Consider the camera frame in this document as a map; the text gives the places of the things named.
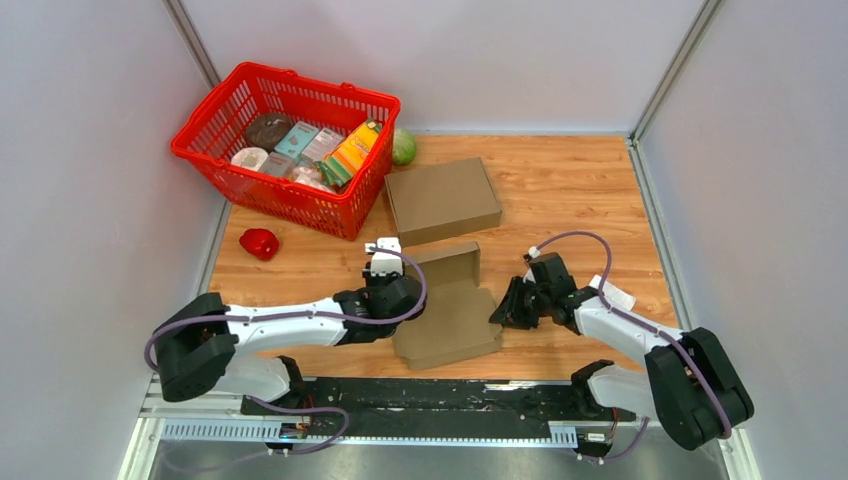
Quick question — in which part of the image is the red plastic shopping basket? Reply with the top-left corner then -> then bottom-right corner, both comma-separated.
171,62 -> 401,240

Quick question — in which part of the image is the large brown cardboard box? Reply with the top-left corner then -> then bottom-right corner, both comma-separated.
385,157 -> 503,246

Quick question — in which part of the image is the small cardboard sheet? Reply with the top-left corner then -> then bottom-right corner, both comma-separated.
392,241 -> 502,371

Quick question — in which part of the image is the yellow orange juice carton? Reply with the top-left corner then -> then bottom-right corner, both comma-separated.
324,119 -> 382,181

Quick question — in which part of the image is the green carton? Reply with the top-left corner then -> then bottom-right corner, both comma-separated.
315,161 -> 349,189

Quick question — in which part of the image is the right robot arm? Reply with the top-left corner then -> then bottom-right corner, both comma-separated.
489,253 -> 755,451

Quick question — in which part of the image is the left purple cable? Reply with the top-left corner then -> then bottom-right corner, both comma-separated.
143,246 -> 430,458

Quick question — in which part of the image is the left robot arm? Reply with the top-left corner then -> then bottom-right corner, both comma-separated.
144,273 -> 428,415

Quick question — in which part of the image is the pink white packet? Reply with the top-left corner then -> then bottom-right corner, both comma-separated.
290,166 -> 336,194

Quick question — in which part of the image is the red bell pepper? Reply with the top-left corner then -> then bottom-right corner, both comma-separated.
239,228 -> 280,262

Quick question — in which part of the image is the aluminium frame post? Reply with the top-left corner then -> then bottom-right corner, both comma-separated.
629,0 -> 724,145
162,0 -> 221,89

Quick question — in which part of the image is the aluminium frame post right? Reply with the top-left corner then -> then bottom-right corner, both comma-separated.
629,0 -> 724,145

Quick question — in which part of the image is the grey pink box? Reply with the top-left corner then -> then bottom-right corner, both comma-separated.
258,152 -> 297,179

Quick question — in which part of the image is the teal small box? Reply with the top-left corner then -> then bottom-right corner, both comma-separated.
273,121 -> 320,161

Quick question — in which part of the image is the grey small box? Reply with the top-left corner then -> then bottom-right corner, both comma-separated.
299,128 -> 345,164

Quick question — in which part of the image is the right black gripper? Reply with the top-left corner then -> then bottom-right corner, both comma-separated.
487,276 -> 551,330

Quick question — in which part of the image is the green cabbage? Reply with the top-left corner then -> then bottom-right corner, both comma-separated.
392,128 -> 418,166

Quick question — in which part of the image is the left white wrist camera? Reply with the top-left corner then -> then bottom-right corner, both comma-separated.
365,237 -> 404,277

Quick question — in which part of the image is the clear plastic packet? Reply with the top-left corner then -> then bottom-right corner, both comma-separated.
593,280 -> 636,312

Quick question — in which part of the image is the aluminium frame post left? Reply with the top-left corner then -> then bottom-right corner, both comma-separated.
162,0 -> 221,89

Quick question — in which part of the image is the white round roll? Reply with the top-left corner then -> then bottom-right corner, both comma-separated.
230,147 -> 269,172

